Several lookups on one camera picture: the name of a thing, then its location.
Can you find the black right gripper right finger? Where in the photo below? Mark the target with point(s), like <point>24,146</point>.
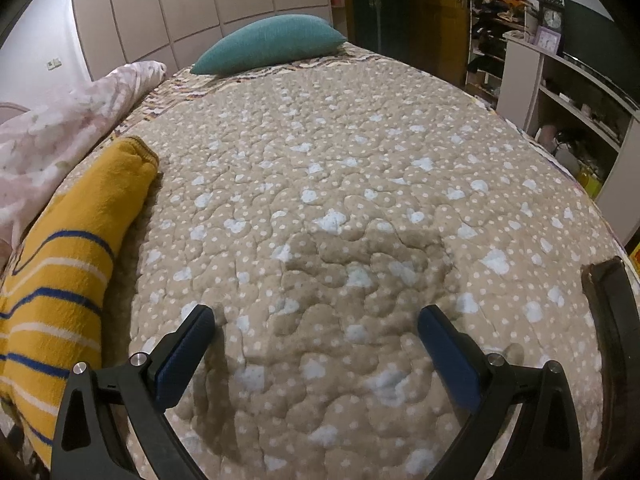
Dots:
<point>545,442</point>

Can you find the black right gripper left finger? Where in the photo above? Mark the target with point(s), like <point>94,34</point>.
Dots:
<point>87,443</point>

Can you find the yellow striped knit sweater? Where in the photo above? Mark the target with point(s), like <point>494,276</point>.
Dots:
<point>52,295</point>

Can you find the pile of clothes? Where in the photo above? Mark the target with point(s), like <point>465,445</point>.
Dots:
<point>490,21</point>

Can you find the pink floral blanket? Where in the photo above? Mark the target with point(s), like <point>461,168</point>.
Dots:
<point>40,147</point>

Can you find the beige dotted quilt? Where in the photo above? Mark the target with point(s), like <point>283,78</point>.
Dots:
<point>317,213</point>

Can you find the white shelf unit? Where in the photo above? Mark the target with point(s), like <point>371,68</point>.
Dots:
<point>541,90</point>

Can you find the headboard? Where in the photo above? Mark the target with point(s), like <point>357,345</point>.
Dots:
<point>10,110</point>

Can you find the black television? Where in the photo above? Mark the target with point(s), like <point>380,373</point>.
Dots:
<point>597,42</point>

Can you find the pink small clock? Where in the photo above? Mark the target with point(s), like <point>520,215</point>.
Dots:
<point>548,40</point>

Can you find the beige wardrobe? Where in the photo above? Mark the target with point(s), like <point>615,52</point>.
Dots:
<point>175,32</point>

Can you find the teal pillow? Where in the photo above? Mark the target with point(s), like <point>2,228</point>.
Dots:
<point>270,41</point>

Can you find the black table clock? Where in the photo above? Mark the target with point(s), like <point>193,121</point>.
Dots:
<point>551,14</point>

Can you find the brown wooden door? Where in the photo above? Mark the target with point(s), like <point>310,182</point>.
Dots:
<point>431,35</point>

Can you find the wall switch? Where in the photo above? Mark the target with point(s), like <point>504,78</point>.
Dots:
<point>54,64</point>

